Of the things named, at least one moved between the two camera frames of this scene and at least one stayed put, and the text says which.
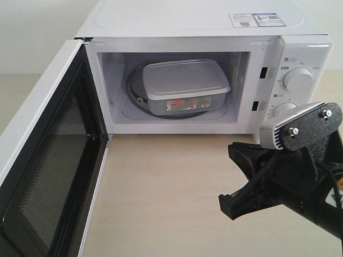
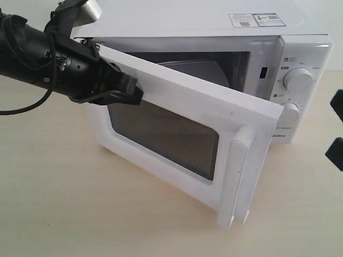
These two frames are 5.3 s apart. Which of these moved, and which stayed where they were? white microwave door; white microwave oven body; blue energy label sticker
Moved: white microwave door
Stayed: white microwave oven body; blue energy label sticker
